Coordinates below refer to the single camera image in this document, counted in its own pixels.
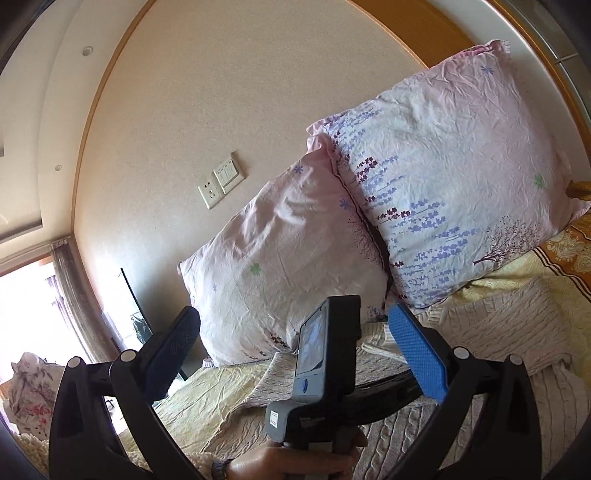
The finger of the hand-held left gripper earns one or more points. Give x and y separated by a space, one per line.
383 397

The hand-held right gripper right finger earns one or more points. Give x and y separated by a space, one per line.
418 355

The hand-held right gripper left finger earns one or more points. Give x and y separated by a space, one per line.
178 350

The person's left hand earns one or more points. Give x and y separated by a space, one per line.
258 468

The black bedside table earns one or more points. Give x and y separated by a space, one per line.
143 330

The yellow patterned bedsheet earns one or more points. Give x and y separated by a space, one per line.
198 406

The brown curtain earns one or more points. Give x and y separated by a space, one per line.
74 295

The pink floral pillow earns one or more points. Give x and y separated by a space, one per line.
277 258

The floral printed cloth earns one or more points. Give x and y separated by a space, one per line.
32 392

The window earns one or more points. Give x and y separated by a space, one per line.
27 314

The cream fluffy blanket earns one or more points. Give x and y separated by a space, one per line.
32 454

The white lavender print pillow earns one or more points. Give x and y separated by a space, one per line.
461 161

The white wall switch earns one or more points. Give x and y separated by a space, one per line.
229 171

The wooden wall panel frame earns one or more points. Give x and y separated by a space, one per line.
415 39

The wooden bed frame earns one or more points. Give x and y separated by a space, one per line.
515 14

